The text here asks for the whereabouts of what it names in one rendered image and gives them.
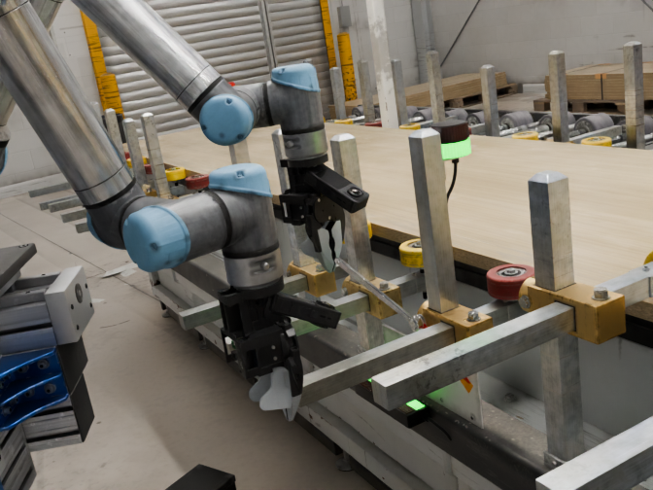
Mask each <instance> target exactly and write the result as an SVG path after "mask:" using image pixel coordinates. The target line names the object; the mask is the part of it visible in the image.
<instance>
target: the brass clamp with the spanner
mask: <svg viewBox="0 0 653 490"><path fill-rule="evenodd" d="M471 310H473V309H470V308H467V307H465V306H462V305H460V304H459V306H458V307H456V308H453V309H450V310H448V311H445V312H443V313H440V312H438V311H436V310H433V309H431V308H429V304H428V301H425V302H424V303H423V304H422V305H421V306H420V308H419V310H418V313H417V315H418V314H422V315H423V316H424V318H425V320H426V323H427V327H430V326H433V325H435V324H438V323H440V322H442V323H445V324H447V325H449V326H452V327H453V328H454V337H455V343H456V342H459V341H461V340H464V339H466V338H469V337H471V336H474V335H476V334H479V333H481V332H484V331H486V330H489V329H491V328H493V327H494V326H493V318H492V317H491V316H488V315H485V314H483V313H480V312H479V317H481V320H480V321H478V322H468V320H467V319H466V318H467V317H468V315H467V314H468V311H471Z"/></svg>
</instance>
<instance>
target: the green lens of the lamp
mask: <svg viewBox="0 0 653 490"><path fill-rule="evenodd" d="M441 149H442V157H443V158H458V157H463V156H466V155H469V154H470V153H471V149H470V139H469V137H468V139H467V140H464V141H462V142H458V143H452V144H441Z"/></svg>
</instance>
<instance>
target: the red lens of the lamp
mask: <svg viewBox="0 0 653 490"><path fill-rule="evenodd" d="M429 128H431V129H433V130H435V131H437V132H438V133H440V139H441V143H444V142H453V141H459V140H463V139H465V138H468V137H469V129H468V121H466V123H464V124H460V125H456V126H450V127H440V128H435V127H430V126H429Z"/></svg>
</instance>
